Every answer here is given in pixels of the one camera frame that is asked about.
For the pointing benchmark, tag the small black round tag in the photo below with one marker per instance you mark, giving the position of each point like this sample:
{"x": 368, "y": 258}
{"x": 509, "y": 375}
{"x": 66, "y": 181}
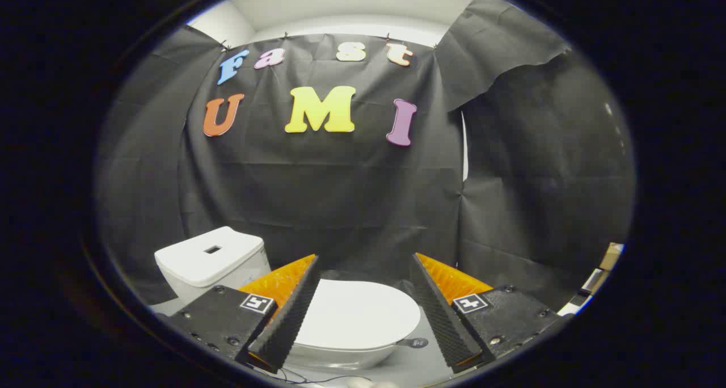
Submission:
{"x": 414, "y": 342}

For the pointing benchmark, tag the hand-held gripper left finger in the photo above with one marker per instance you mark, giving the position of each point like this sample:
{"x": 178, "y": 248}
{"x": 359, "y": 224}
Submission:
{"x": 286, "y": 320}

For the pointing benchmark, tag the white toilet bowl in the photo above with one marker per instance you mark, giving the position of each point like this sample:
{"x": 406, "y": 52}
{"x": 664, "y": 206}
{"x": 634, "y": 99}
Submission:
{"x": 340, "y": 358}

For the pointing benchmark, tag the black backdrop cloth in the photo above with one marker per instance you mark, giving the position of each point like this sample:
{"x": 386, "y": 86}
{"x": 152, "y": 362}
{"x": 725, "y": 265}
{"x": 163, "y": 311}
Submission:
{"x": 340, "y": 195}

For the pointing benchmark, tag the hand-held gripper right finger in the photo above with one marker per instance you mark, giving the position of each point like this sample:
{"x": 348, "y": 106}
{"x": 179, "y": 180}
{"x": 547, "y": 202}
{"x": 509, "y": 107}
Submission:
{"x": 445, "y": 320}

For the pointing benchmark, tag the white toilet lid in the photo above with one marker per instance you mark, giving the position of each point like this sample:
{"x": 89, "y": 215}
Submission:
{"x": 357, "y": 314}

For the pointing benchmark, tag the white toilet tank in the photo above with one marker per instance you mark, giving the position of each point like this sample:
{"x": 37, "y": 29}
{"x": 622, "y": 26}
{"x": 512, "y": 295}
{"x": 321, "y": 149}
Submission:
{"x": 210, "y": 260}

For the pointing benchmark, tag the brown cardboard box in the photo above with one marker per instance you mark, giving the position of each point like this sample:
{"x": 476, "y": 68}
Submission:
{"x": 612, "y": 256}

